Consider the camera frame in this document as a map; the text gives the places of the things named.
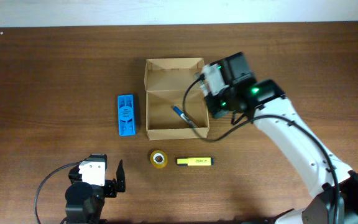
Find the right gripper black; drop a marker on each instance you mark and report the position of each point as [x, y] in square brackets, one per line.
[213, 105]

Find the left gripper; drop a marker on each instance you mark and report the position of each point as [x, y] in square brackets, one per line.
[112, 188]

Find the yellow highlighter pen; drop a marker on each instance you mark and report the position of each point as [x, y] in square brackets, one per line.
[195, 161]

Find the blue tape dispenser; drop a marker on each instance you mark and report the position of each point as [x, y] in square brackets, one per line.
[126, 115]

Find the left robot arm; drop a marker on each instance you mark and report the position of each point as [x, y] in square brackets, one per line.
[87, 194]

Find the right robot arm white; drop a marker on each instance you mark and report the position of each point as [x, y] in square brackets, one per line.
[333, 185]

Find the yellow clear tape roll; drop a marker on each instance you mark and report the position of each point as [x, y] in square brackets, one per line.
[158, 159]

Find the blue capped whiteboard marker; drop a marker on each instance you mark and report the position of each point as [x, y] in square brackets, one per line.
[183, 116]

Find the open cardboard box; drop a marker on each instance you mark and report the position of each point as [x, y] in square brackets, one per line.
[166, 81]

